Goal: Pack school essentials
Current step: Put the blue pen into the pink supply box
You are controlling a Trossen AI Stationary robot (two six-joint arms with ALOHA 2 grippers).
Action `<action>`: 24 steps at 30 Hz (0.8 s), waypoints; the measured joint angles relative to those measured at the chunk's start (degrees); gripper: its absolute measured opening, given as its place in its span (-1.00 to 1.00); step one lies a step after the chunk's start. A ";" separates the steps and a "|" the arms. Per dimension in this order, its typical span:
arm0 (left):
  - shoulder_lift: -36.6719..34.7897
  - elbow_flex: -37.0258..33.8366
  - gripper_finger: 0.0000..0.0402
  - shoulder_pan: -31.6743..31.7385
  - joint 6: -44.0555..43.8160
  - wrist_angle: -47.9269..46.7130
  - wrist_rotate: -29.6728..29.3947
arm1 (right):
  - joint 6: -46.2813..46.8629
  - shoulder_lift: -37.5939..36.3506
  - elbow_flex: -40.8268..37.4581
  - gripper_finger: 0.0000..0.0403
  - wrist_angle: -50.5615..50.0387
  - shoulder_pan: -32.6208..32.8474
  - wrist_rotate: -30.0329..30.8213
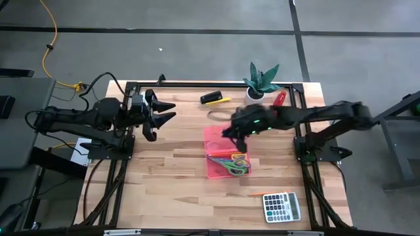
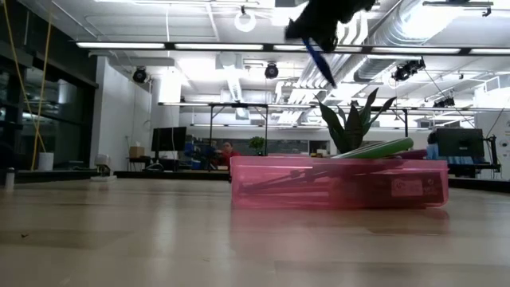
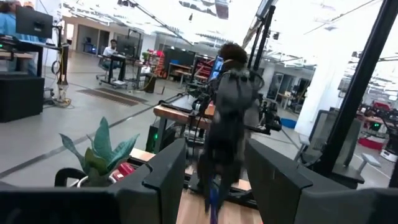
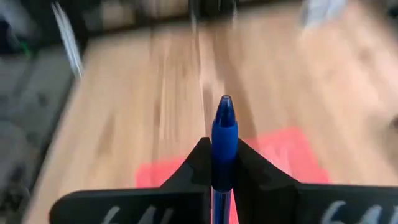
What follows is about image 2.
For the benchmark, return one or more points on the black metal stand frame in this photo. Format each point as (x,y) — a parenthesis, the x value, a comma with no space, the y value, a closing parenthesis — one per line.
(239,105)

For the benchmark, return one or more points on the long ceiling light bar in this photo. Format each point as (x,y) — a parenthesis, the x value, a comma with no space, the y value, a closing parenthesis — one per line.
(267,47)

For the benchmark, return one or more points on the snake plant in white pot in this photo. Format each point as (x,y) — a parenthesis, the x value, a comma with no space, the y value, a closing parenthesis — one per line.
(352,131)

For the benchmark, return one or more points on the yellow pole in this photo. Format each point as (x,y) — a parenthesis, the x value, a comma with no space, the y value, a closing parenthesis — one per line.
(41,99)
(24,87)

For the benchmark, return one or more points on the black ceiling spot lamp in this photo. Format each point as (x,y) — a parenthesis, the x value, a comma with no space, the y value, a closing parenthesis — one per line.
(271,71)
(140,75)
(444,103)
(406,71)

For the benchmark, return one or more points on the pink translucent pencil case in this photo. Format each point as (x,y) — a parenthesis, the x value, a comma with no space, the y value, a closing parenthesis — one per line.
(279,199)

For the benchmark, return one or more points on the cardboard box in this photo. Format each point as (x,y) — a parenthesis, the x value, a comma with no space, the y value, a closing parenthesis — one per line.
(136,152)

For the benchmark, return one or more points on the white bottle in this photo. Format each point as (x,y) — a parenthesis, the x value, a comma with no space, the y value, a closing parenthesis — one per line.
(10,179)

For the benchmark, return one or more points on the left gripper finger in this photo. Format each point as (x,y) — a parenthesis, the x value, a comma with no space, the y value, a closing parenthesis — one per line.
(300,28)
(328,34)

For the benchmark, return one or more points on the person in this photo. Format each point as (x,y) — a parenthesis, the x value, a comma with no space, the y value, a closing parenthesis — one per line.
(432,149)
(229,153)

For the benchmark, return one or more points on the blue pen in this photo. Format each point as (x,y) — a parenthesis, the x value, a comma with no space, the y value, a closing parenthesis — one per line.
(318,60)

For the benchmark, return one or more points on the white bucket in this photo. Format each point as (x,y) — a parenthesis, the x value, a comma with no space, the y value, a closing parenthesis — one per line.
(45,161)

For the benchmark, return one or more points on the black computer monitor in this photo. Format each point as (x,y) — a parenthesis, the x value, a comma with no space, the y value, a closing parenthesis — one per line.
(169,138)

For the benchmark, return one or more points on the dark wide monitor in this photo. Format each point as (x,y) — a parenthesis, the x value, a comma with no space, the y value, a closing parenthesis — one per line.
(460,141)

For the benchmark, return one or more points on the white desk device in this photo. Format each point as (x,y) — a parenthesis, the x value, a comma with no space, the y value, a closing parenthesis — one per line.
(103,161)

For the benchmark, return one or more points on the small green plant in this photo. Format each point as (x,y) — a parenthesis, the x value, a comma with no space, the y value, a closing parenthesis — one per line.
(257,142)

